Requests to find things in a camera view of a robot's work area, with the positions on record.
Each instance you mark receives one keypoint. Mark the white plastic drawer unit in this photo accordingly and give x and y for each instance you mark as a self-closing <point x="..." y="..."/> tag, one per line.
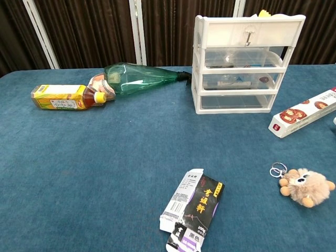
<point x="236" y="26"/>

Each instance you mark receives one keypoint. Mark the clear adhesive metal hook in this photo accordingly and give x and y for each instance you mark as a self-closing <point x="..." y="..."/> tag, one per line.
<point x="249" y="34"/>

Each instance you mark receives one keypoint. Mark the green plastic spray bottle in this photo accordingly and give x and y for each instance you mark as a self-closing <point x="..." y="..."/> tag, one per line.
<point x="134" y="77"/>

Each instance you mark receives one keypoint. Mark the clear plastic drawer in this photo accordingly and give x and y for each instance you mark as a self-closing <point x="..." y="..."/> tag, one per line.
<point x="236" y="102"/>
<point x="236" y="80"/>
<point x="236" y="57"/>

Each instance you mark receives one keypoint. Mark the patterned beige cloth pouch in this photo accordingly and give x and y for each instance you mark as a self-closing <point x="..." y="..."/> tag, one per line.
<point x="103" y="86"/>

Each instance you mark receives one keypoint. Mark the flattened black ink carton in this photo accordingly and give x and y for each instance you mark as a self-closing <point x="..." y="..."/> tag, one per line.
<point x="200" y="204"/>

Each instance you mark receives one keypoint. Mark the yellow label tea bottle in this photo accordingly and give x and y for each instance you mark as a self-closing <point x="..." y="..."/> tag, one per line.
<point x="60" y="97"/>

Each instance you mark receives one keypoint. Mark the long white red-print box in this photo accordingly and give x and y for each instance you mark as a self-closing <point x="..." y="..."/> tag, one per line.
<point x="302" y="115"/>

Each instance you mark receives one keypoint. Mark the white screen frame post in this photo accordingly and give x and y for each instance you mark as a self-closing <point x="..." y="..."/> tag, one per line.
<point x="42" y="34"/>
<point x="239" y="6"/>
<point x="137" y="31"/>

